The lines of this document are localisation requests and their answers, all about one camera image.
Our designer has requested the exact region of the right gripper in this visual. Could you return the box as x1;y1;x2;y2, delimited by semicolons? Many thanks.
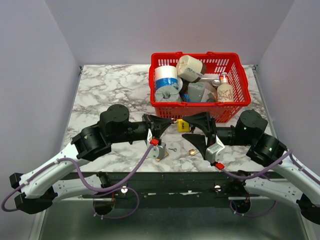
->
181;110;253;161

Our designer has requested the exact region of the yellow black padlock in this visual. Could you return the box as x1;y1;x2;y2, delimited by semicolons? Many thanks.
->
173;118;195;133

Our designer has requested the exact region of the small brass padlock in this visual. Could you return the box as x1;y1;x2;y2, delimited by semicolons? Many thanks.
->
188;149;199;156

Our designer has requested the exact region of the large brass padlock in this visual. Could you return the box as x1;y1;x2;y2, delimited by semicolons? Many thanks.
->
156;155;166;162

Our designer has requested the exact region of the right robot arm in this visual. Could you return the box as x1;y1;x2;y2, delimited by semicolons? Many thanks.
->
182;110;320;224

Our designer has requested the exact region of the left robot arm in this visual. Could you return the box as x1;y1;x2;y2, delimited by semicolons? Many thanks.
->
9;104;174;215

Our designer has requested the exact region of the grey roll front left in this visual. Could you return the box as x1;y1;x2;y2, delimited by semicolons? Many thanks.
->
154;85;181;103

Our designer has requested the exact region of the grey roll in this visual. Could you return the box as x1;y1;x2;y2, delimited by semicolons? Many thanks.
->
154;85;181;103
187;82;207;103

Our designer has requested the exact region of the blue Harry's box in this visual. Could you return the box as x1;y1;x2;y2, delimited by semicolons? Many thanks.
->
181;93;192;103

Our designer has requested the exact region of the grey roll centre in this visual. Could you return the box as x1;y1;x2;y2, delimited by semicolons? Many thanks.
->
187;82;207;103

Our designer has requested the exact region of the cream pump bottle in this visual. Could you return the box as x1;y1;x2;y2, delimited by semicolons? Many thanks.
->
217;72;234;103

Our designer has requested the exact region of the white blue paper roll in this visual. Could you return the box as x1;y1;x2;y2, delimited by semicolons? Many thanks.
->
154;65;179;90

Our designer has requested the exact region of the silver can top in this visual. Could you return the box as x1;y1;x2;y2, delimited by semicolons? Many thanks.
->
211;78;221;88

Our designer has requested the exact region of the beige wrapped paper roll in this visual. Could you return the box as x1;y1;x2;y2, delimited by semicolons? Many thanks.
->
176;55;207;83

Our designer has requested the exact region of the red plastic basket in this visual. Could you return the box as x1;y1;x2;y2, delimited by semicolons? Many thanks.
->
148;51;251;123

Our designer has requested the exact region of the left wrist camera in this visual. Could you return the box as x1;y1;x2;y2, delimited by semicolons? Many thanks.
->
145;129;169;160

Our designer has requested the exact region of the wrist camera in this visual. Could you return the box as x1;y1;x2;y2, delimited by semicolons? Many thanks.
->
145;129;169;160
204;136;226;164

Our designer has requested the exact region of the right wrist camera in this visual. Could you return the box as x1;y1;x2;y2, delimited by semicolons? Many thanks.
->
204;136;226;164

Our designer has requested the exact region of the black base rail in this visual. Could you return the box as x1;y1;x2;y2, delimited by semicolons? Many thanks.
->
82;171;261;208

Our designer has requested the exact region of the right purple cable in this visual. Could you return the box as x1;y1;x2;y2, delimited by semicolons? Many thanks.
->
216;149;320;183

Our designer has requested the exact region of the purple cable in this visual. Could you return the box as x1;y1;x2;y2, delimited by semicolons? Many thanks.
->
1;143;155;213
216;149;320;183

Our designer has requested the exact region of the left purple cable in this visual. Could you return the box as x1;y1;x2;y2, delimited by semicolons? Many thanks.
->
1;143;155;213

